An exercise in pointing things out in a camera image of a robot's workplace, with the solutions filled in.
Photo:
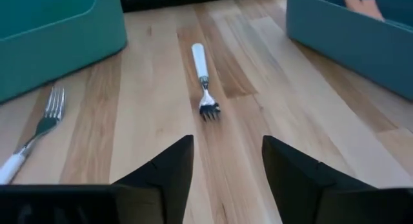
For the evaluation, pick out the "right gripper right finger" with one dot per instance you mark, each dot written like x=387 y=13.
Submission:
x=306 y=191

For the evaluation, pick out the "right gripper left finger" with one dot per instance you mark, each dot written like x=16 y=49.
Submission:
x=161 y=185

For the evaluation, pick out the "dark teal plastic bin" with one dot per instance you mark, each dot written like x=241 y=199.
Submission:
x=338 y=43

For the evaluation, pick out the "turquoise green plastic bin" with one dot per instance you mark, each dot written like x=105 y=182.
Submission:
x=48 y=49

